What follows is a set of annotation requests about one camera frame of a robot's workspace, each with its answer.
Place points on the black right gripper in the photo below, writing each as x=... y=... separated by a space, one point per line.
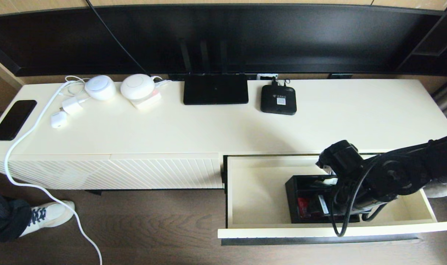
x=348 y=202

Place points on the black compartment organizer box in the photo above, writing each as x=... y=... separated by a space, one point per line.
x=291 y=198

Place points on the cream ribbed drawer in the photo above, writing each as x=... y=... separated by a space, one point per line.
x=256 y=195

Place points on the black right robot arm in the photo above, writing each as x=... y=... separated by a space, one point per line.
x=411 y=173

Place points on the white slatted cabinet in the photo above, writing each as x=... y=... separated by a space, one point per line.
x=172 y=129

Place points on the white packet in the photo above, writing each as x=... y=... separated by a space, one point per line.
x=328 y=180

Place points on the red snack packet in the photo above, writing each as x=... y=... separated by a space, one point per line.
x=303 y=208

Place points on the black television foot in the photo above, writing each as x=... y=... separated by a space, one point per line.
x=175 y=78
x=339 y=76

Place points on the black set-top box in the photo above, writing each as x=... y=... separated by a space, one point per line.
x=271 y=101

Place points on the black shelf unit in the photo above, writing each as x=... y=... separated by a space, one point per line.
x=437 y=55

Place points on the black router with antennas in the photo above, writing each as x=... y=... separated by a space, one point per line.
x=215 y=90

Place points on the black television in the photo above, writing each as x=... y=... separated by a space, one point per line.
x=282 y=36

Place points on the cream ribbed cabinet front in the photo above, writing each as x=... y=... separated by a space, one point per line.
x=164 y=171
x=54 y=173

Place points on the pink white small box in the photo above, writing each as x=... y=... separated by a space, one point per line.
x=150 y=104

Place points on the white round flat device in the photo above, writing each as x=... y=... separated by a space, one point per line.
x=137 y=86

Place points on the white dome smart speaker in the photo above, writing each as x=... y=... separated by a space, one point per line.
x=100 y=88

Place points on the white sneaker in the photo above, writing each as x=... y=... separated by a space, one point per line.
x=52 y=217

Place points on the white earbuds case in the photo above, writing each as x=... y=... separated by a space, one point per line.
x=59 y=120

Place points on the black trouser leg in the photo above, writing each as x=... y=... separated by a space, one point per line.
x=4 y=221

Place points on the black smartphone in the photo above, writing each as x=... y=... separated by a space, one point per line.
x=13 y=120

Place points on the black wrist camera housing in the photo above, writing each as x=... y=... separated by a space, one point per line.
x=339 y=154

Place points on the white wall outlet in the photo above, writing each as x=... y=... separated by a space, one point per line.
x=262 y=77

